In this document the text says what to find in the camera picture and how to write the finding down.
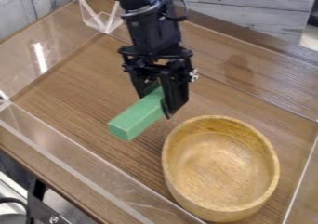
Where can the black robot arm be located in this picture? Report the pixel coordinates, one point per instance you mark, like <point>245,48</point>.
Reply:
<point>153,23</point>

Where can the black metal table leg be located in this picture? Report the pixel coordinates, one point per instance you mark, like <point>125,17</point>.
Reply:
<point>42,213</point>

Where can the clear acrylic corner bracket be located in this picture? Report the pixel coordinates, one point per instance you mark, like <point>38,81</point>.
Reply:
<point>105,22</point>

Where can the clear acrylic front wall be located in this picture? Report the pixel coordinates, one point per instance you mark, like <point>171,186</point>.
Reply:
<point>89,181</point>

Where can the brown wooden bowl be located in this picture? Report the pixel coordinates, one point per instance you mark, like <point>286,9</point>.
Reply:
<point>221,167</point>

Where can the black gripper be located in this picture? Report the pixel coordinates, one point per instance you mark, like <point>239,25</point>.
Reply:
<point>171,66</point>

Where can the green rectangular block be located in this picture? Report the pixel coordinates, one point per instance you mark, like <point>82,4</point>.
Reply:
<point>130,123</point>

